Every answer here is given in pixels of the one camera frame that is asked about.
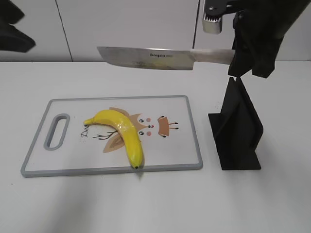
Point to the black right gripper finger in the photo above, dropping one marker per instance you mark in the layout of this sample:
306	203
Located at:
265	57
243	60

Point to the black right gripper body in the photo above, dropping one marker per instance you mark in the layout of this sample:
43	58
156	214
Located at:
262	24

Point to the white handled kitchen knife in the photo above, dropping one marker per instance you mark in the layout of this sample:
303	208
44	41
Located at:
163	59

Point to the yellow plastic banana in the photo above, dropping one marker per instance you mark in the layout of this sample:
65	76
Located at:
124	135

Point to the black knife stand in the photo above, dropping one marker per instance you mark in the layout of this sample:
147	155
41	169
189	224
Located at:
237	129

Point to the white cutting board grey rim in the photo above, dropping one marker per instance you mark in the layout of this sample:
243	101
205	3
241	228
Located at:
64	146

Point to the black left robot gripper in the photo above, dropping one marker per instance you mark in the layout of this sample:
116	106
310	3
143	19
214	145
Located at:
12	39

